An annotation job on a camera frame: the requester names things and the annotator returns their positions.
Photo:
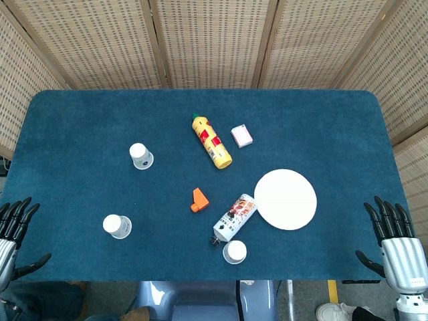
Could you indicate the white paper cup blue flower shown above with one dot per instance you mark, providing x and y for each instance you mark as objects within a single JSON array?
[
  {"x": 116, "y": 226},
  {"x": 140, "y": 156}
]

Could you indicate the woven bamboo folding screen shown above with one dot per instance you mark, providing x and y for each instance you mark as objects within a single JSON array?
[{"x": 214, "y": 43}]

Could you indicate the brown shoe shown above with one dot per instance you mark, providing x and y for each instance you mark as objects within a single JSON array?
[{"x": 137, "y": 314}]

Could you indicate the white sneaker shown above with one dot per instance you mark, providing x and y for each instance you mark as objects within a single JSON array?
[{"x": 331, "y": 312}]

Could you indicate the white pole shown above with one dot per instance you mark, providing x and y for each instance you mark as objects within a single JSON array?
[{"x": 290, "y": 301}]

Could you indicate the white printed bottle black cap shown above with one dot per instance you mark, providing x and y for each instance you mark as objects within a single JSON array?
[{"x": 235, "y": 217}]

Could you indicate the light blue robot base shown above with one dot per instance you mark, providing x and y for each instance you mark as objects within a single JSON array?
[{"x": 204, "y": 301}]

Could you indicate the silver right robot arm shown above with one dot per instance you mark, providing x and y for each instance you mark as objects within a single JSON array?
[{"x": 413, "y": 307}]

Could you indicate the white round paper plate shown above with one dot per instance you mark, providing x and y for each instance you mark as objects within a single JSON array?
[{"x": 285, "y": 199}]

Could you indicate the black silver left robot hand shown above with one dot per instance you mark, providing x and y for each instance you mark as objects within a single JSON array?
[{"x": 8, "y": 250}]

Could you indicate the blue table cloth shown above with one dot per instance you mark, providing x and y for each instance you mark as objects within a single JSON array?
[{"x": 83, "y": 133}]

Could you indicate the white paper cup green flower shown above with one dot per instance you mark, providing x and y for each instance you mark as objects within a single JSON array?
[{"x": 234, "y": 251}]

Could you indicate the black flat strip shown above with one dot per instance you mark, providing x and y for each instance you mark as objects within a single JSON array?
[{"x": 361, "y": 281}]

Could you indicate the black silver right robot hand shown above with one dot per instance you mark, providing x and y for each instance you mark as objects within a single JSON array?
[{"x": 403, "y": 261}]

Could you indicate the yellow plastic bottle red label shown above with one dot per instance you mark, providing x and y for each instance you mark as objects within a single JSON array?
[{"x": 214, "y": 143}]

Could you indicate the pink white small box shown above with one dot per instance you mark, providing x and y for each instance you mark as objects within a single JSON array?
[{"x": 241, "y": 135}]

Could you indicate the blue jeans leg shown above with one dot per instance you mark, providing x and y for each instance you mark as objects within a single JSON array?
[{"x": 40, "y": 301}]

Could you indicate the orange plastic block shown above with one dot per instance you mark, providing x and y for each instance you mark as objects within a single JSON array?
[{"x": 200, "y": 200}]

